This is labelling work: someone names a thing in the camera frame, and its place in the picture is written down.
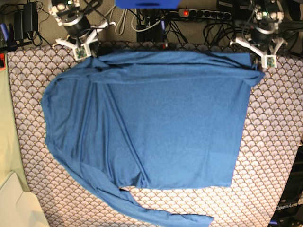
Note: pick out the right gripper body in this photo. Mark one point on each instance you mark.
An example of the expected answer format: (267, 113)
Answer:
(81, 35)

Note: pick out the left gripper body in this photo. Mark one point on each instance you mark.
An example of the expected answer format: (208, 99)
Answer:
(263, 43)

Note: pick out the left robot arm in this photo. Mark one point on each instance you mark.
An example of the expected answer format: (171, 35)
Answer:
(263, 12)

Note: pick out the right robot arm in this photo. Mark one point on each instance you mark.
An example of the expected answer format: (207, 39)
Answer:
(62, 9)

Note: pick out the black power strip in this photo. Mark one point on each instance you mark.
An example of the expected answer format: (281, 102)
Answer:
(204, 14)

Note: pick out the black power adapter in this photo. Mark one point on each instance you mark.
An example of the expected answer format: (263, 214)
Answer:
(25, 21)

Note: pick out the fan-patterned tablecloth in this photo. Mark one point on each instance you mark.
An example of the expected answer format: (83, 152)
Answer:
(269, 146)

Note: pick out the black OpenArm case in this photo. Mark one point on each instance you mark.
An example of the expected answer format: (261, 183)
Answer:
(289, 212)

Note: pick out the white plastic bin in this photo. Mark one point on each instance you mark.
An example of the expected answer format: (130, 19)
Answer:
(19, 208)

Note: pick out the blue handled clamp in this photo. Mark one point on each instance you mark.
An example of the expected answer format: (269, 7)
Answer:
(11, 44)

